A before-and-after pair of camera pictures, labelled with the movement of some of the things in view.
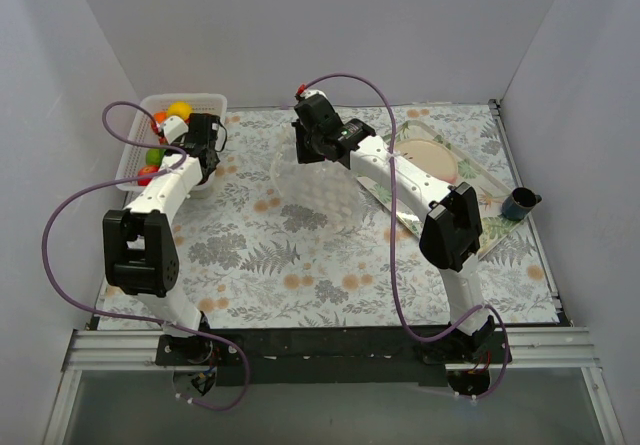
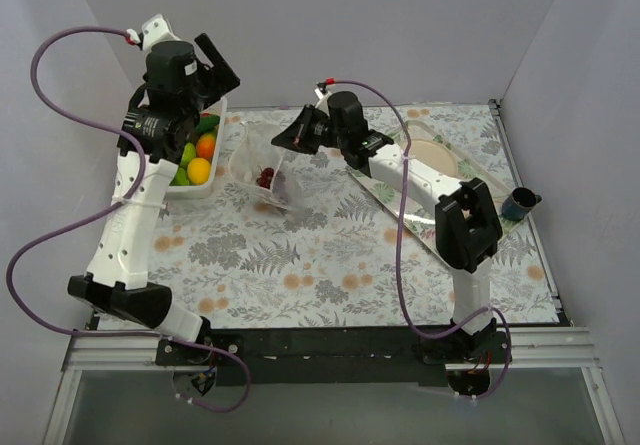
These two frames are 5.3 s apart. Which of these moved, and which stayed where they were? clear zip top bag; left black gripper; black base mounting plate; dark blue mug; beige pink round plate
Moved: clear zip top bag; left black gripper
Stayed: black base mounting plate; dark blue mug; beige pink round plate
